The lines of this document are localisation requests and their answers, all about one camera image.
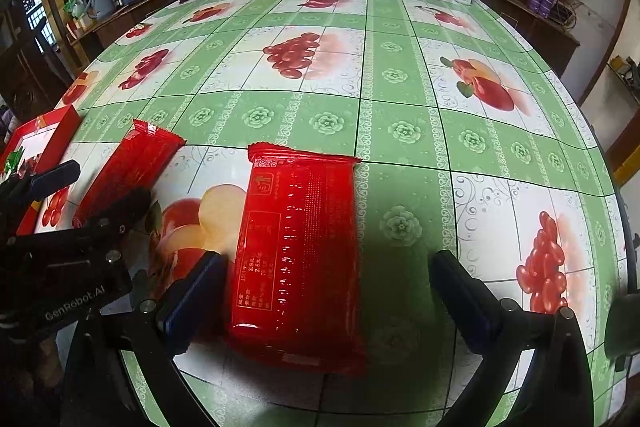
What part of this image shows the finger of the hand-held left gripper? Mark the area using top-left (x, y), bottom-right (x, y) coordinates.
top-left (81, 188), bottom-right (152, 241)
top-left (4, 159), bottom-right (82, 204)

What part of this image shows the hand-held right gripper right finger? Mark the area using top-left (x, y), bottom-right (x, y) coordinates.
top-left (430, 249), bottom-right (597, 427)

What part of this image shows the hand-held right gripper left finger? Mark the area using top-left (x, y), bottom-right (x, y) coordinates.
top-left (60, 250), bottom-right (231, 427)

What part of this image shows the red cardboard box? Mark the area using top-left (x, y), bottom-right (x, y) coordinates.
top-left (0, 104), bottom-right (83, 236)

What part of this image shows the narrow red snack packet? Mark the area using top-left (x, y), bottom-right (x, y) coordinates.
top-left (72, 119), bottom-right (186, 229)

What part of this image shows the wide red snack packet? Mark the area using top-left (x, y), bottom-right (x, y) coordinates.
top-left (229, 143), bottom-right (369, 377)

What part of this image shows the window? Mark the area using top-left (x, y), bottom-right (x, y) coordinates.
top-left (21, 0), bottom-right (49, 48)

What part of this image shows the dark rounded object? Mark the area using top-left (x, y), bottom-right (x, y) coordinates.
top-left (602, 291), bottom-right (640, 374)

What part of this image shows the green fruit print tablecloth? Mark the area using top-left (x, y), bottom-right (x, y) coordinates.
top-left (60, 0), bottom-right (632, 427)

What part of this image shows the dark tools pile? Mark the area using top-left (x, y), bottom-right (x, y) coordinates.
top-left (609, 56), bottom-right (640, 94)

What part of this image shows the wooden side shelf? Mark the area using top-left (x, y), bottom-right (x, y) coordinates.
top-left (494, 0), bottom-right (597, 75)

